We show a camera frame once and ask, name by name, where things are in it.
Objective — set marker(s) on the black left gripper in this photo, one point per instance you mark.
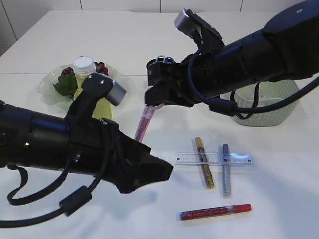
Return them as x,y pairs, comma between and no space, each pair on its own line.
130,164

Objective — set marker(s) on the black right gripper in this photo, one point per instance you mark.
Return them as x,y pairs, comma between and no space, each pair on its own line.
178,92

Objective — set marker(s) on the blue capped scissors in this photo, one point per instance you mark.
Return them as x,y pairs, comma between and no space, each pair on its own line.
165,59

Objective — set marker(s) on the pink capped scissors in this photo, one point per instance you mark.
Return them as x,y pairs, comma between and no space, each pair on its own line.
145,119

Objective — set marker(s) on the dark red grape bunch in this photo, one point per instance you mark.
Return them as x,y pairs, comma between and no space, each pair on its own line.
67,85

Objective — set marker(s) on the clear plastic ruler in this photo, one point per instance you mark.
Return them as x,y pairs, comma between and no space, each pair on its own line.
214,159

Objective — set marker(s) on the silver glitter pen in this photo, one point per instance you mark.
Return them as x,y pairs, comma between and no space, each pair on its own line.
226,182

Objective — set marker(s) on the gold glitter pen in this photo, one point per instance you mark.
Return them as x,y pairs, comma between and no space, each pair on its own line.
205,167

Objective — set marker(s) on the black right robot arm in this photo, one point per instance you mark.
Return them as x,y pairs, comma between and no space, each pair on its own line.
286,48

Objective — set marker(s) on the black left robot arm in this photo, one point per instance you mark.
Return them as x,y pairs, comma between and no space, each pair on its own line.
33,139

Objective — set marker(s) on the black mesh pen cup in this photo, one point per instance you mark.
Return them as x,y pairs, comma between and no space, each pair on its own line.
161,72

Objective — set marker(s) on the green wavy glass plate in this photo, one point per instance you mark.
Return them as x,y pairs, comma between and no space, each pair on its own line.
82,69

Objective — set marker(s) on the red glitter pen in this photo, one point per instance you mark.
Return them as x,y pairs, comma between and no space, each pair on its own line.
213,212

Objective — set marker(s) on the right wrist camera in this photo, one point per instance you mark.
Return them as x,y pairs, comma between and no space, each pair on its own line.
206,37

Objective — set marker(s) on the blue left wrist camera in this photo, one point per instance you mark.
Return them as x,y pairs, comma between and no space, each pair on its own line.
98,93

